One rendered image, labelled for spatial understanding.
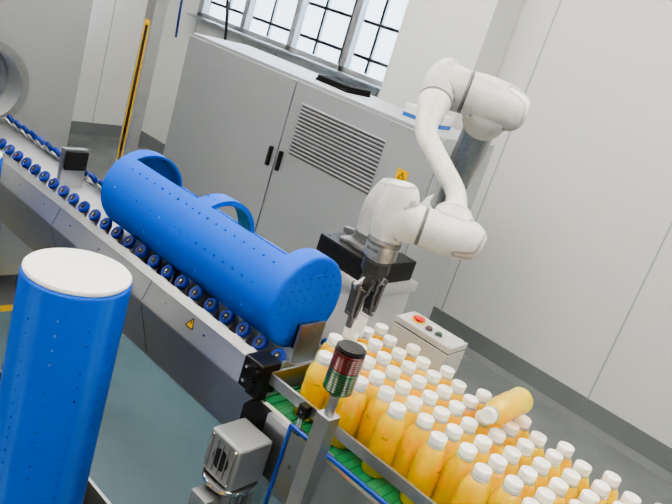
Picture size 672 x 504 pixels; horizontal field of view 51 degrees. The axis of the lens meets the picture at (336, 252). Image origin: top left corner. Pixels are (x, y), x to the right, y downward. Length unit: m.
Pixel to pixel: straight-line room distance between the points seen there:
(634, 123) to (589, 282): 0.97
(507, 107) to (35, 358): 1.47
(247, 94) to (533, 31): 1.85
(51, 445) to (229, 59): 3.09
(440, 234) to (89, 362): 0.97
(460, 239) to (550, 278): 2.93
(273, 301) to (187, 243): 0.38
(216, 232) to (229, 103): 2.61
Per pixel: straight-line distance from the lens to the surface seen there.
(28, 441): 2.10
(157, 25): 3.10
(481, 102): 2.14
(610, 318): 4.55
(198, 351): 2.12
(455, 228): 1.76
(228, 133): 4.59
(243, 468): 1.76
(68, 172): 2.92
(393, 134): 3.70
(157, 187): 2.29
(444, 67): 2.18
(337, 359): 1.40
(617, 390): 4.61
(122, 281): 1.96
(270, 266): 1.90
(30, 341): 1.95
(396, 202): 1.74
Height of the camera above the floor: 1.86
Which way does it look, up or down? 18 degrees down
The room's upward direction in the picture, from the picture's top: 18 degrees clockwise
